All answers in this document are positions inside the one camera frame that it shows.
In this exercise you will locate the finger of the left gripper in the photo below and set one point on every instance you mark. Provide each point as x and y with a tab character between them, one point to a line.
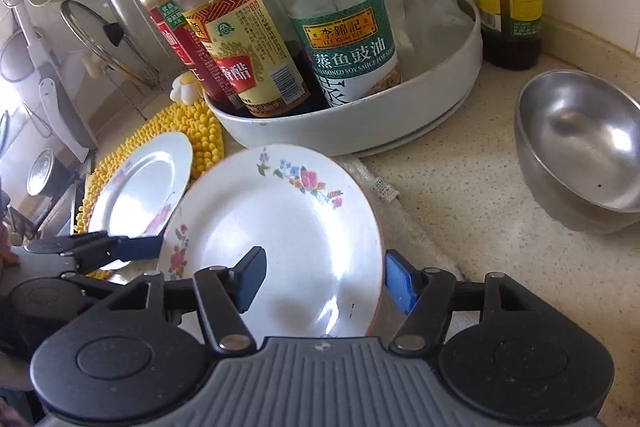
88	252

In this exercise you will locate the wire lid rack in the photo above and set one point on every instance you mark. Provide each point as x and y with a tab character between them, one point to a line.
152	55

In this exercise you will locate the white round tray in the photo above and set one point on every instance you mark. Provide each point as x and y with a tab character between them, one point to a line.
381	122

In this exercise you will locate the white cleaver knife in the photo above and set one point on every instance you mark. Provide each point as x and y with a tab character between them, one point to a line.
61	112

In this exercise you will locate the glass pot lid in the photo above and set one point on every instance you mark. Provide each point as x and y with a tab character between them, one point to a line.
109	41

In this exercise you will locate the floral plate brown rim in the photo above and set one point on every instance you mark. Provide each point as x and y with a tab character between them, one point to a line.
323	244

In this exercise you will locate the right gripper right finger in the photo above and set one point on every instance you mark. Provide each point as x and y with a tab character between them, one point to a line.
428	298

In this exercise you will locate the white towel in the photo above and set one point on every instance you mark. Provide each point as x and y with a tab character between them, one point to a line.
403	233

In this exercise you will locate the white plate pink flowers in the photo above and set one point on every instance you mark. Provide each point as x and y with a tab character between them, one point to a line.
137	202

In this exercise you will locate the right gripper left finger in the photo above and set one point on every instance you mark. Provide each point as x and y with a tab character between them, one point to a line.
218	296

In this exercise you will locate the yellow chenille mat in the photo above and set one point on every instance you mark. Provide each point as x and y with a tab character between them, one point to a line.
196	121

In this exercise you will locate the white flower hook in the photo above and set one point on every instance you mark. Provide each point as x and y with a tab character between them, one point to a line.
186	89

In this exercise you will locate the yellow label vinegar bottle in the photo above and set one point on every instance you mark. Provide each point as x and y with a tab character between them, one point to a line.
256	48

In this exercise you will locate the small metal pot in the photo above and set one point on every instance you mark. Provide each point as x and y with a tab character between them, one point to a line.
48	177

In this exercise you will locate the stainless steel bowl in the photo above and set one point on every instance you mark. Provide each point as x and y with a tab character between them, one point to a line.
577	138

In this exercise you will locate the white plastic bag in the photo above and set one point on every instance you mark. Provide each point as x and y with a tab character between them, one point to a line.
428	32

